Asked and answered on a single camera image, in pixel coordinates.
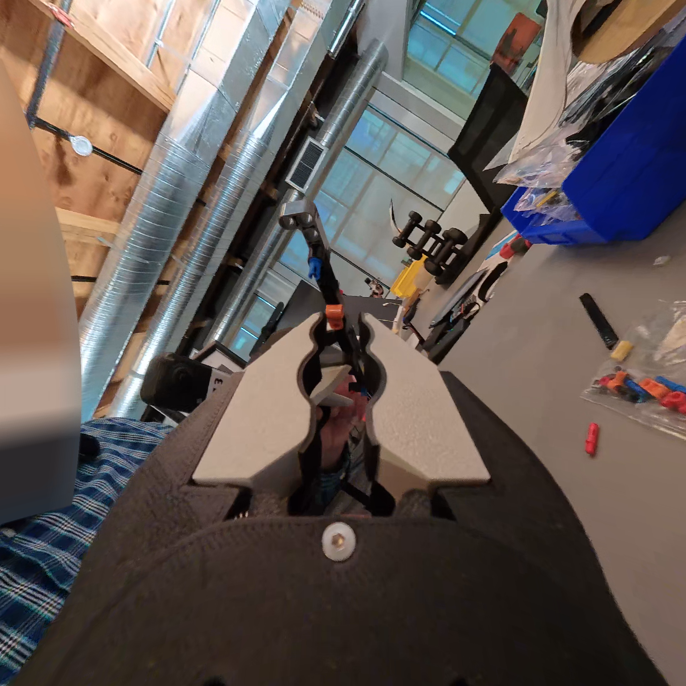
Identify black dumbbell rack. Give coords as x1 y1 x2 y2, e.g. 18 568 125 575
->
391 210 468 285

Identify clear bag small lego parts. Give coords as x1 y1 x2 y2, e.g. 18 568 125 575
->
581 300 686 441

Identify spiral silver duct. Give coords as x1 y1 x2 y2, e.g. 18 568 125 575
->
206 39 388 349

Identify black monitor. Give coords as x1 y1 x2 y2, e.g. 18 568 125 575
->
449 64 528 212

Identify dark grey lego L-beam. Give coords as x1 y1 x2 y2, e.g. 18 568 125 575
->
279 200 320 232

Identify person's torso plaid shirt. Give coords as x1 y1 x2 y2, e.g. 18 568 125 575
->
0 418 178 671

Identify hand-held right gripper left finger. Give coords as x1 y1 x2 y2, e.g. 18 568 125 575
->
191 312 325 515

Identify orange wall poster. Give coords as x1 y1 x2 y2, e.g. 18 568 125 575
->
490 12 539 73

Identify yellow plastic bin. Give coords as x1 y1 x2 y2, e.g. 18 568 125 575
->
390 254 429 299

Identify person's left hand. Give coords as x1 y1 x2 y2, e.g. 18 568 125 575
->
320 406 368 468

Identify blue plastic storage bin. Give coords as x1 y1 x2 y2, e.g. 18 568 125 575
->
501 38 686 245

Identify white instruction booklet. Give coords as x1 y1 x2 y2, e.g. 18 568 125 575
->
506 0 596 161

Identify insulated silver duct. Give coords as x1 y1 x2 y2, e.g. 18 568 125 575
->
79 0 322 424

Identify bundle of clear lego bags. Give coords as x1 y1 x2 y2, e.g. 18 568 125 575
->
493 48 671 223

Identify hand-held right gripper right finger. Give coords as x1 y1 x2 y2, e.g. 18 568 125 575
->
360 312 491 512

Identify white air vent grille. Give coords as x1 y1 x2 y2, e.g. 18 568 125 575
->
287 136 326 192

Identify long black lego beam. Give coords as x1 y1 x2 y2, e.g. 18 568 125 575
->
579 293 620 350

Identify black lego technic assembly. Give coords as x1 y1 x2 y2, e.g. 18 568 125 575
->
279 201 387 510

